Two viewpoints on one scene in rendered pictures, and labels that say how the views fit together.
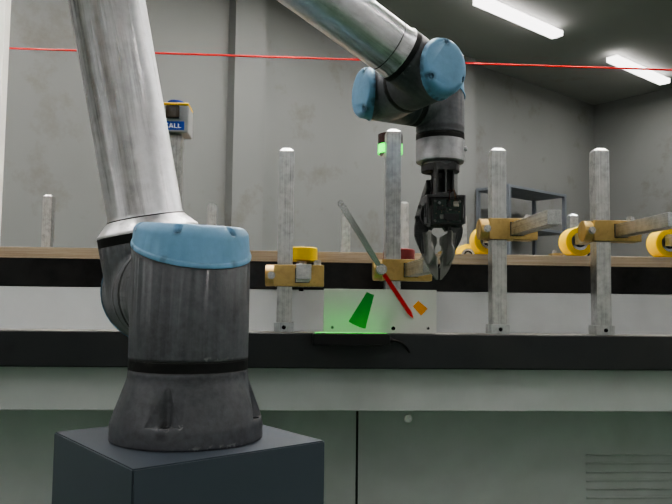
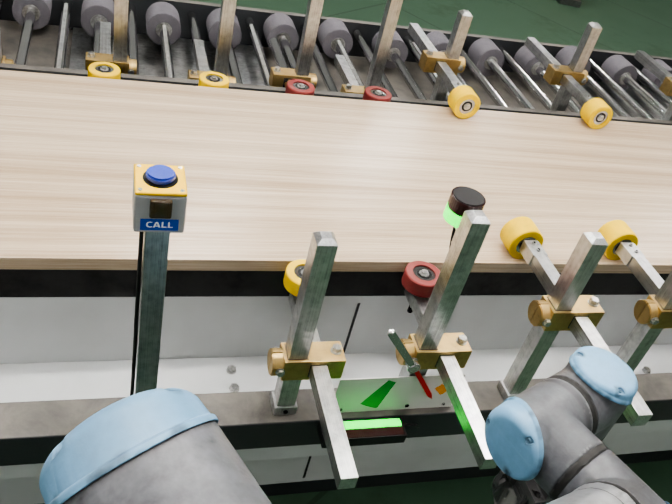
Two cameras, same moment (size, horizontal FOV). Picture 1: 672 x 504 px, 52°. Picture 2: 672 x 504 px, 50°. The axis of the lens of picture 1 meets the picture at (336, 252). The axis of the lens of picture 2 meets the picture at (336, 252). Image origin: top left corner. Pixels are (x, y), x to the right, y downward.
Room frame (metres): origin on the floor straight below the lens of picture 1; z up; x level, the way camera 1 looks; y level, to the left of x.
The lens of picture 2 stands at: (0.74, 0.40, 1.81)
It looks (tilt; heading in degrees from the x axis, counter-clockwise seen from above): 38 degrees down; 341
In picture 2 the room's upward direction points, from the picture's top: 15 degrees clockwise
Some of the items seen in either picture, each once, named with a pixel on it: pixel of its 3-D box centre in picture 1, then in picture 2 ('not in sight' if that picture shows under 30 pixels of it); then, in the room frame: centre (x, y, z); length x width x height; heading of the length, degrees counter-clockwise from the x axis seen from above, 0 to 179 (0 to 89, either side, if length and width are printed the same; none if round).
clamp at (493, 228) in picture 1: (506, 229); (564, 312); (1.64, -0.40, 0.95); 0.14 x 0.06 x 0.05; 93
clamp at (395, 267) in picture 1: (401, 270); (432, 350); (1.63, -0.15, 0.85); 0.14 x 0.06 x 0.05; 93
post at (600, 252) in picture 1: (600, 247); (650, 325); (1.65, -0.63, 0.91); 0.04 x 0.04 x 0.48; 3
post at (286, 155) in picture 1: (285, 250); (299, 339); (1.61, 0.12, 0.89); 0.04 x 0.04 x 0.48; 3
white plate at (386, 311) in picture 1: (380, 311); (398, 393); (1.60, -0.10, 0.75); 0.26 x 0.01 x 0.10; 93
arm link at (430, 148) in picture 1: (441, 154); not in sight; (1.28, -0.20, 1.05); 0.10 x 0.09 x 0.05; 93
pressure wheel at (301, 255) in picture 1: (301, 268); (301, 291); (1.77, 0.09, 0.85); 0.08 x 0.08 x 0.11
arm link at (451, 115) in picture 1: (438, 108); (587, 397); (1.28, -0.19, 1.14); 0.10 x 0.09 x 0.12; 117
